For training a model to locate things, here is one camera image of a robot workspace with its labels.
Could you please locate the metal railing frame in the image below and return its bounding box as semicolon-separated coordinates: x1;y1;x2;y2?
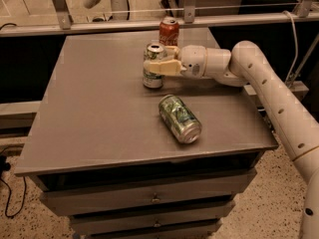
0;0;319;36

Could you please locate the white hanging cable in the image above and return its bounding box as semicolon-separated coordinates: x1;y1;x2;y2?
282;10;299;85

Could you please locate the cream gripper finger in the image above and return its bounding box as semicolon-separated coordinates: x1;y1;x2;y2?
144;59;184;76
165;46;179;60

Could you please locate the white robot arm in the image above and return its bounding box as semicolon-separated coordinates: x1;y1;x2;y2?
144;41;319;239

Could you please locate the green soda can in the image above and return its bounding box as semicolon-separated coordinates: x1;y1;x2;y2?
159;95;202;143

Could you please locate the white green 7up can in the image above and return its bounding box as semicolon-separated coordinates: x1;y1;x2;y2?
143;43;167;89

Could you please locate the red Coca-Cola can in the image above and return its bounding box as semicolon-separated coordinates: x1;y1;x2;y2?
159;17;179;46

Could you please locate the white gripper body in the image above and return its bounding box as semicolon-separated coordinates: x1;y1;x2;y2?
178;45;206;78

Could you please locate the grey drawer cabinet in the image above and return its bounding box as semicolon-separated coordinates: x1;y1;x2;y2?
15;31;277;239

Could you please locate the black floor cable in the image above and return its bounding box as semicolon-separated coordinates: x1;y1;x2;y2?
0;144;28;219

